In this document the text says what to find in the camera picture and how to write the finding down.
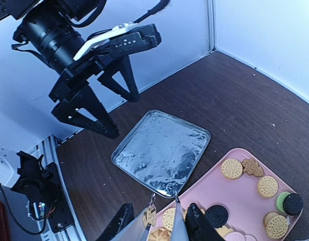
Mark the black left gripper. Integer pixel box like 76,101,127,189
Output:
49,54,140,139

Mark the pink plastic tray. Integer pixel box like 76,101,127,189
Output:
149,147,304,241

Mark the round dotted biscuit far left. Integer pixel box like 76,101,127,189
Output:
257,176,279,198

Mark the brown flower cookie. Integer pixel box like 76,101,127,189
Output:
242,158,264,177

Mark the clear plastic box lid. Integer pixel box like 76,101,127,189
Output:
111,109,211,199

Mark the left aluminium corner post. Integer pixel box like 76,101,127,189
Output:
206,0,217,53

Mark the black sandwich cookie far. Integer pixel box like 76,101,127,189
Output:
283,193,303,216

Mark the black sandwich cookie middle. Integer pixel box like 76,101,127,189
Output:
205,205,229,228

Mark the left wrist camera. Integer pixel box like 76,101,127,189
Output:
73,22,162,61

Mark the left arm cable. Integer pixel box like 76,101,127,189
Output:
68,0,171,28

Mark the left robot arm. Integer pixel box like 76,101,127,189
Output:
0,1,161,235

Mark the round dotted biscuit far corner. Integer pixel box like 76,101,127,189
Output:
221,158,243,180

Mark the black sandwich cookie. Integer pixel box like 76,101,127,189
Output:
205,205,229,228
283,193,303,216

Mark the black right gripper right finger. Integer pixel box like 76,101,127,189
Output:
185,203,224,241

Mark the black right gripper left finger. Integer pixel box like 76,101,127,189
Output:
96,203,134,241

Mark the green sandwich cookie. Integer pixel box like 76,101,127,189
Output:
275,191,290,213

